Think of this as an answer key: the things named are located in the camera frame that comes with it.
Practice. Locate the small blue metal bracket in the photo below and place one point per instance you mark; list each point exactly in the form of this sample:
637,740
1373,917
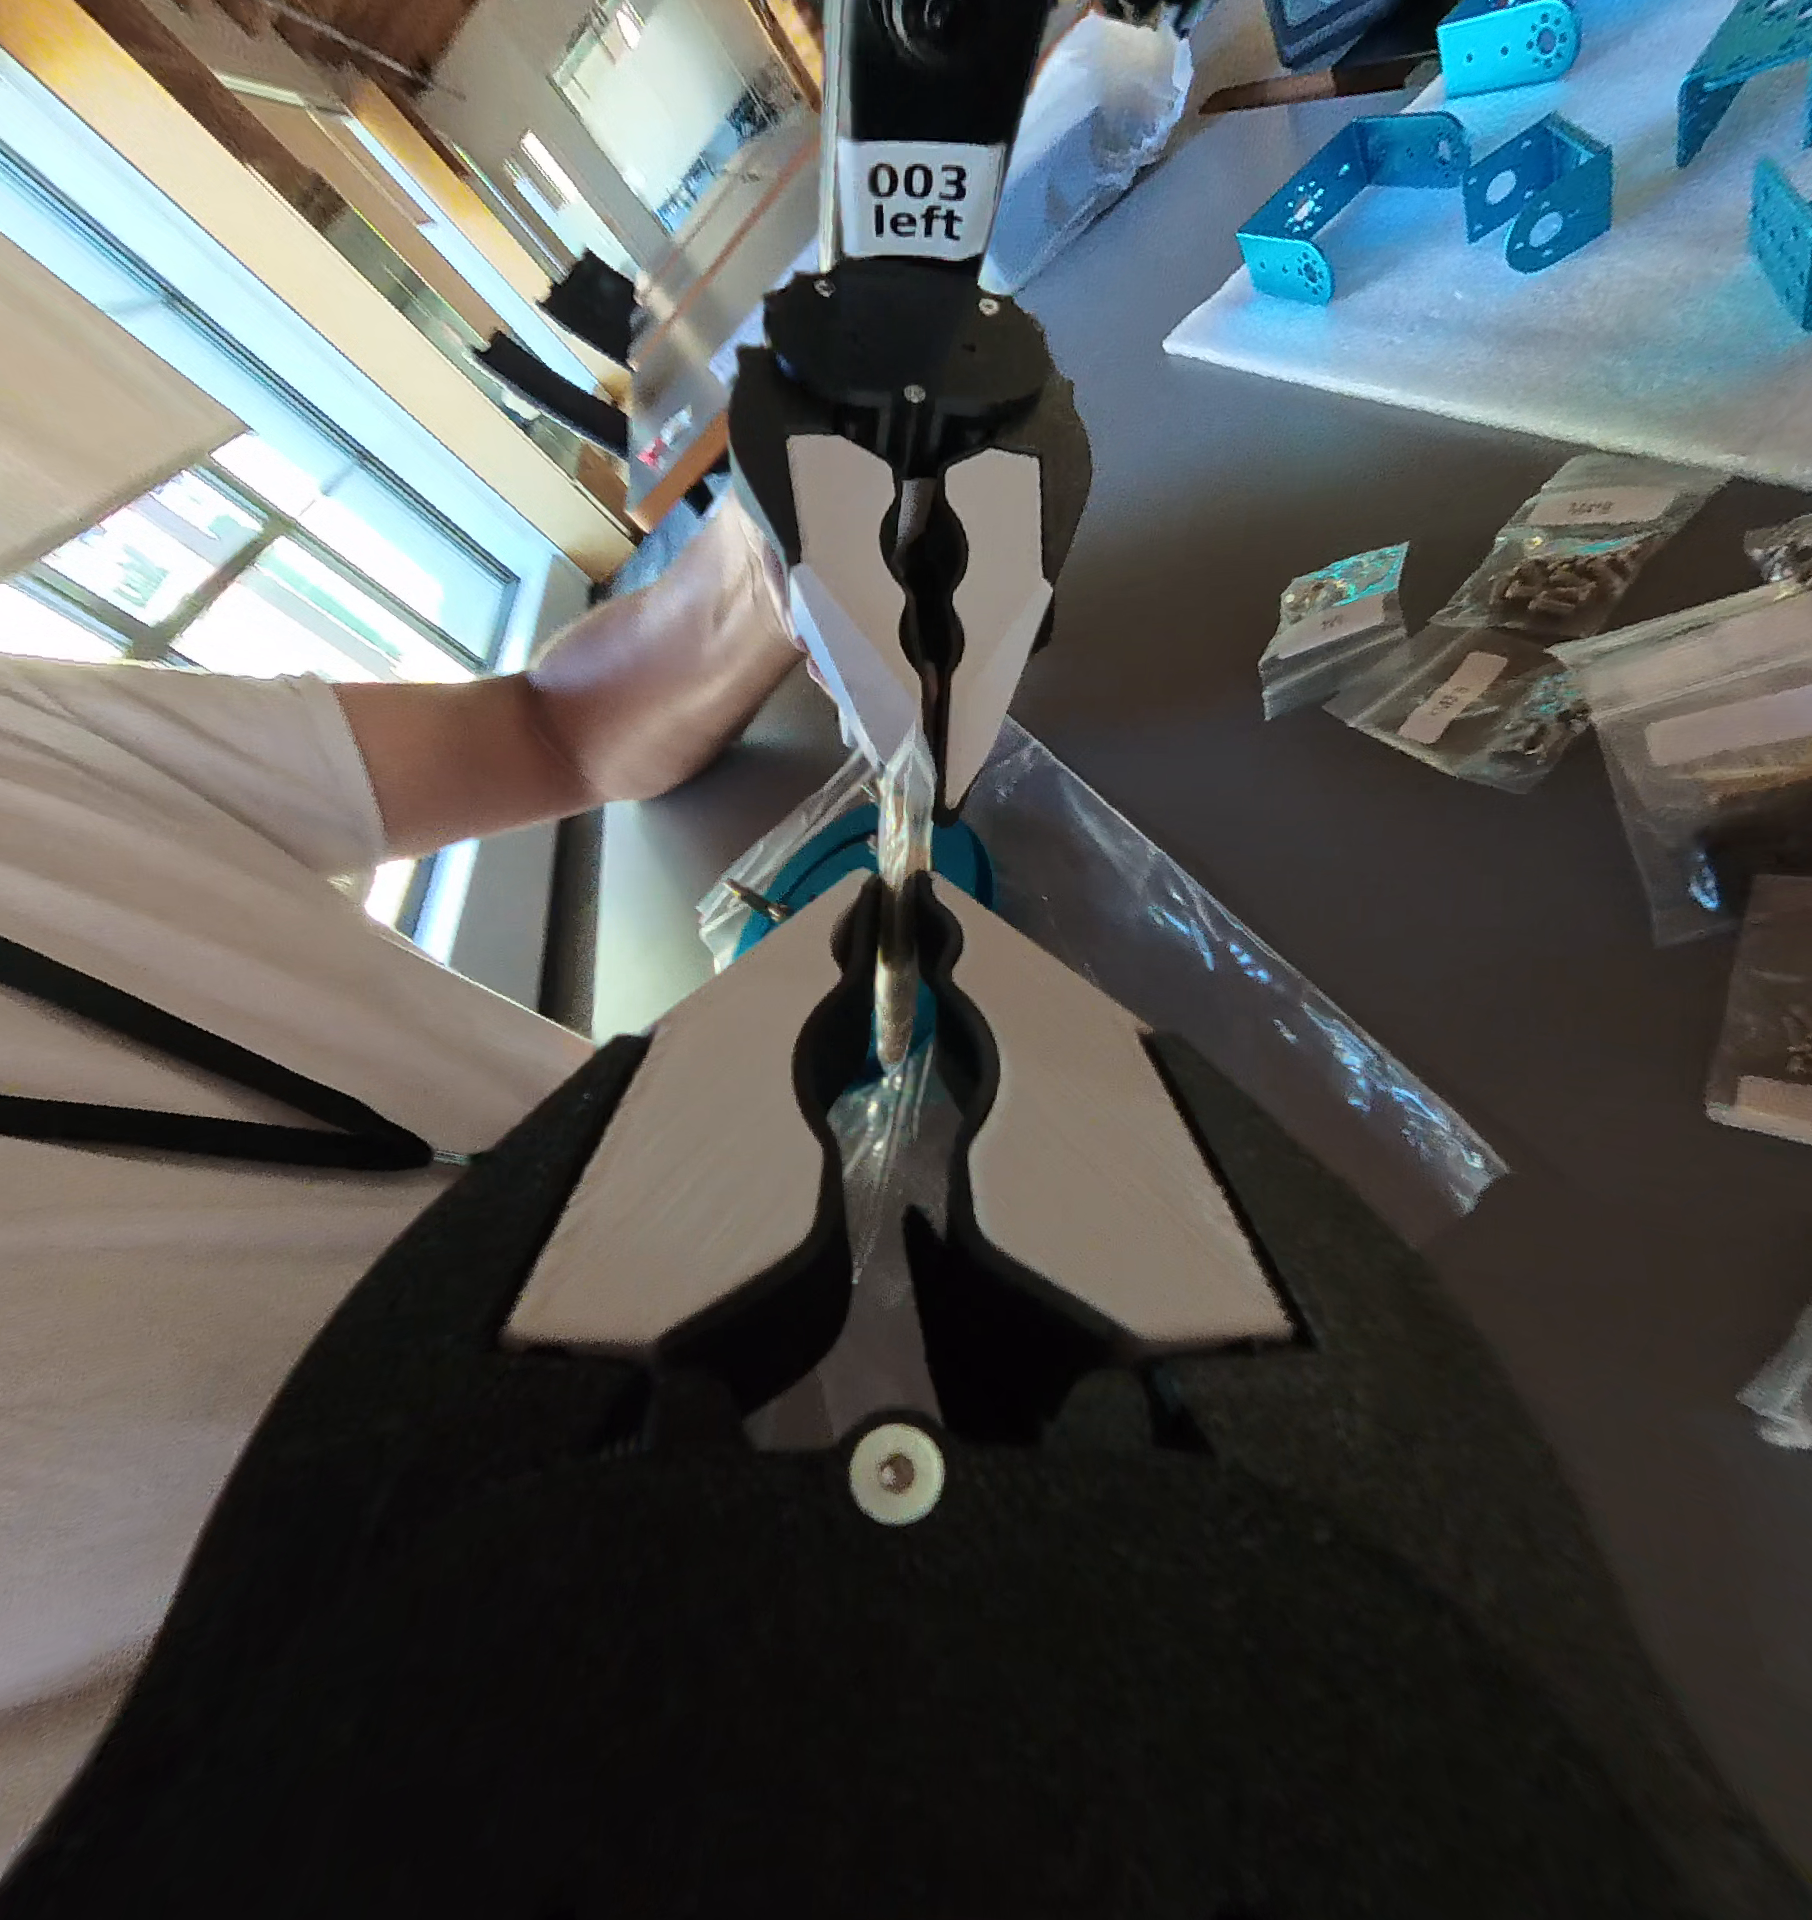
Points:
1537,226

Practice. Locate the white plastic bag with box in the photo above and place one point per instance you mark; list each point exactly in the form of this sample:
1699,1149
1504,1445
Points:
1100,137

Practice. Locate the pile of small screw bags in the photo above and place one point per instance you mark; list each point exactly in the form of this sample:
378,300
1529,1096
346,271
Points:
1448,706

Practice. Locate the flat white foam sheet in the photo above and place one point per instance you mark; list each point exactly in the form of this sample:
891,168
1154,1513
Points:
1448,359

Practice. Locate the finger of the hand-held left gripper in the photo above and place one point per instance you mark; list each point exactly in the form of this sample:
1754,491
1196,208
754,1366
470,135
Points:
1004,599
831,525

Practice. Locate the tall teal metal bracket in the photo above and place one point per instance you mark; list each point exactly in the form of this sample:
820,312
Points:
1745,60

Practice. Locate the blue metal U bracket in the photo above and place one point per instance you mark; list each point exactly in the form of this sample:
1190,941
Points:
1506,53
1298,255

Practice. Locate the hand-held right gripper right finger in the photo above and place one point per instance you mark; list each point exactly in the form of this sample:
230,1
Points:
1116,1185

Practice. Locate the large clear plastic bag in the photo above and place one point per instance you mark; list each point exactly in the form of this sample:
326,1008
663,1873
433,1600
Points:
1223,975

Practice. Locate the bright window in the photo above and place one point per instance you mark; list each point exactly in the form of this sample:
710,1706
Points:
322,585

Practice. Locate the brass standoff packet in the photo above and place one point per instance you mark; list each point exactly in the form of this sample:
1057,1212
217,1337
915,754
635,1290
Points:
903,930

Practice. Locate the grey desk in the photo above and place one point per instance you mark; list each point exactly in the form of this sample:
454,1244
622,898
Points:
1448,1350

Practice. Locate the person's left hand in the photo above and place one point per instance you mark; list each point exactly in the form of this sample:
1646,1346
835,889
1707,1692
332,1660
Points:
666,675

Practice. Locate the blue round metal base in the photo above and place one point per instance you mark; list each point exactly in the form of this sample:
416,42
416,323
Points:
960,871

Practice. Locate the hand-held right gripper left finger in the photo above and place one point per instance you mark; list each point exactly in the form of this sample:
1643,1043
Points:
681,1185

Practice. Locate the person's left forearm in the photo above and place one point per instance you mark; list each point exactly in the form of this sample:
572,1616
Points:
455,750

